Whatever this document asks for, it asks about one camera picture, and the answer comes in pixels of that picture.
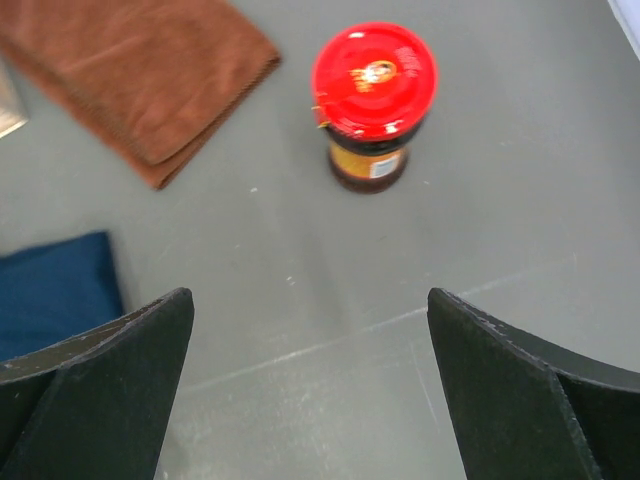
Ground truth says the red lid jar back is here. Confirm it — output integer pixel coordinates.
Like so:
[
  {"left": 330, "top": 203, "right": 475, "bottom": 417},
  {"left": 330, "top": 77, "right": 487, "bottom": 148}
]
[{"left": 310, "top": 22, "right": 438, "bottom": 193}]

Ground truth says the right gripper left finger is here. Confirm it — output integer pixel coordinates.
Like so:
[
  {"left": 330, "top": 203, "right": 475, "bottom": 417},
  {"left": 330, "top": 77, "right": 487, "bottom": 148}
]
[{"left": 1, "top": 288, "right": 194, "bottom": 479}]

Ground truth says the wooden clothes rack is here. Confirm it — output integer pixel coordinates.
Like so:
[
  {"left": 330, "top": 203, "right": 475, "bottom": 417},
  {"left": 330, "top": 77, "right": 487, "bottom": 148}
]
[{"left": 0, "top": 61, "right": 28, "bottom": 138}]

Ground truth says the navy blue folded cloth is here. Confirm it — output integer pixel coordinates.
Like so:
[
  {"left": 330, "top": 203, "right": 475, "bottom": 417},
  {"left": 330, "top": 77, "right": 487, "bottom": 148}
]
[{"left": 1, "top": 231, "right": 124, "bottom": 361}]

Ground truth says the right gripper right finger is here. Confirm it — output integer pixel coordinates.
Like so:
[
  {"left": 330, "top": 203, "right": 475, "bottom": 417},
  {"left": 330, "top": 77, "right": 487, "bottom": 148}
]
[{"left": 427, "top": 288, "right": 639, "bottom": 479}]

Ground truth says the brown folded towel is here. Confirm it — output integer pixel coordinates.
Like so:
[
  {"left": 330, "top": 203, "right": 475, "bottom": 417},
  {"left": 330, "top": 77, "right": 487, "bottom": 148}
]
[{"left": 1, "top": 0, "right": 280, "bottom": 190}]

